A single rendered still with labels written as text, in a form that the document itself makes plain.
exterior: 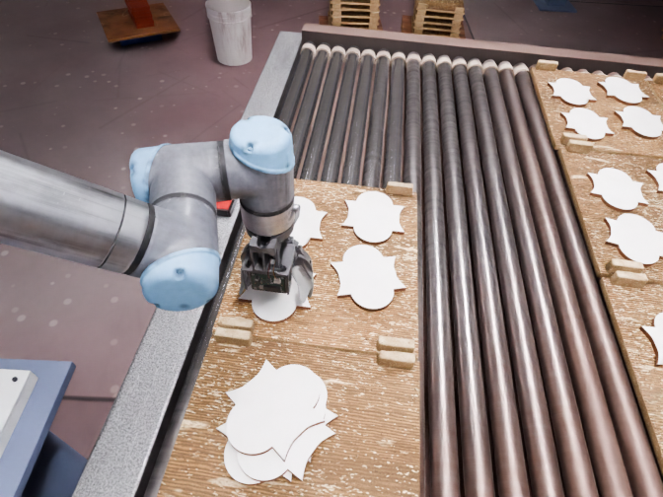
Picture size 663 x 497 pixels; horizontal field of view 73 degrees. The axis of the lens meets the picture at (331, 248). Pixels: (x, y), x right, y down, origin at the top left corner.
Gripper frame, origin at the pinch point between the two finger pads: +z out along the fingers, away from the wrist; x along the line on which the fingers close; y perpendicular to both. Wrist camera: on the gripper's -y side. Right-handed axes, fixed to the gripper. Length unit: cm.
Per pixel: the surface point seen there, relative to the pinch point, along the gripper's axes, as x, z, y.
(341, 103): 5, 3, -66
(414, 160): 25, 3, -44
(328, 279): 8.7, 0.6, -3.4
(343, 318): 12.4, 0.5, 4.4
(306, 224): 2.6, -0.4, -15.8
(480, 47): 46, 0, -103
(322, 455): 11.7, 0.3, 27.4
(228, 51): -88, 86, -248
